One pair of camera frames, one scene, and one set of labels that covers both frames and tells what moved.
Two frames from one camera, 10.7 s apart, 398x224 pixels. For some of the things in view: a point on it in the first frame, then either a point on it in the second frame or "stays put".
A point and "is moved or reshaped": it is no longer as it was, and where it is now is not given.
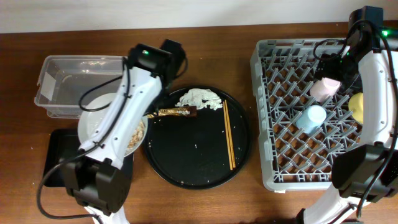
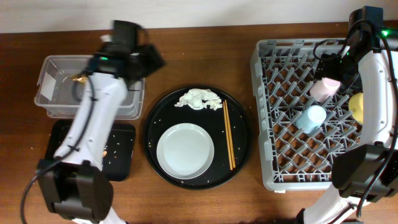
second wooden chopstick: x=233 y=160 stays put
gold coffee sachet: x=168 y=112 to x=80 y=78
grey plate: x=89 y=120 to x=185 y=150
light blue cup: x=311 y=118 stays put
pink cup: x=322 y=89 stays put
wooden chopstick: x=229 y=157 stays put
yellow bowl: x=356 y=104 stays put
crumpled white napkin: x=201 y=98 stays put
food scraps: x=137 y=135 is moved or reshaped
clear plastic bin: x=66 y=83 stays put
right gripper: x=328 y=69 stays put
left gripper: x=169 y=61 to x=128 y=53
